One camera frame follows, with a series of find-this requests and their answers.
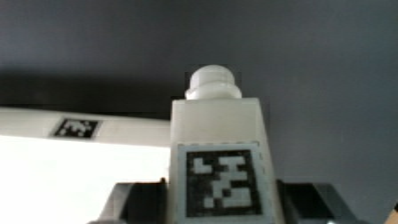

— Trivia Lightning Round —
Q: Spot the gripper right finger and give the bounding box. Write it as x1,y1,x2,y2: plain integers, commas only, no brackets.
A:
278,181,363,224

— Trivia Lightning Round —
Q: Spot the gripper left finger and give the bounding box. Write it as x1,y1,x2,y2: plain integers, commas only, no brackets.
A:
88,181,168,224

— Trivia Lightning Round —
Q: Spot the white table leg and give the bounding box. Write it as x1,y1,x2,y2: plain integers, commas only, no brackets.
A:
168,65,285,224

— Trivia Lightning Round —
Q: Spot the white square tabletop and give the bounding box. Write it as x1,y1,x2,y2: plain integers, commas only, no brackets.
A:
0,107,171,224

